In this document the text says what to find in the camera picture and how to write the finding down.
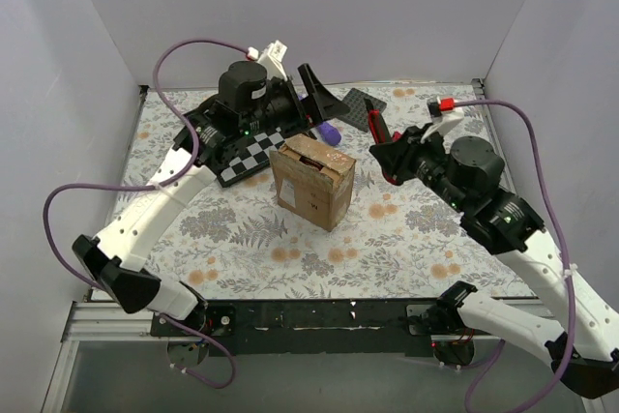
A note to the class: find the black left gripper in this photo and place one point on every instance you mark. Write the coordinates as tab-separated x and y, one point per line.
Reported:
298	106

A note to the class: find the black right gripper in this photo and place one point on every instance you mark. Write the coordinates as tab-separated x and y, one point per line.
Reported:
403	153

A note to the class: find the brown cardboard express box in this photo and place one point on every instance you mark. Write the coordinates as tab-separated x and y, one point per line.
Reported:
313	180

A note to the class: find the red black utility knife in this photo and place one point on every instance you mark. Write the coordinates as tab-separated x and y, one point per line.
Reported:
378	126

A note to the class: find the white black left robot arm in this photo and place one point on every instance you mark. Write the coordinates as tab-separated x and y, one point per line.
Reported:
116	256

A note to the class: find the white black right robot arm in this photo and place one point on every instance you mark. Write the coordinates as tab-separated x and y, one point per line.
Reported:
510	230

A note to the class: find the dark grey studded baseplate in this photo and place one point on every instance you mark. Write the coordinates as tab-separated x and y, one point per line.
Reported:
357	116

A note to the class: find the floral patterned table mat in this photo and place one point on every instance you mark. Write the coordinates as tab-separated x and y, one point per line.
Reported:
393	242

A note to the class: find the black white checkerboard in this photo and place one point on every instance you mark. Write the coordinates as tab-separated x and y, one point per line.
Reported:
234	159

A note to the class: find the purple cylindrical handle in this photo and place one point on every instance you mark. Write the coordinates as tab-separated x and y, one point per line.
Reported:
327	131

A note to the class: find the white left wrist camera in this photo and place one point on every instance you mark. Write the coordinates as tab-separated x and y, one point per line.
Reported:
270	58

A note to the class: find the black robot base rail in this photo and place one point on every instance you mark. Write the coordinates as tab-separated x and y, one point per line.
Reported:
334	326

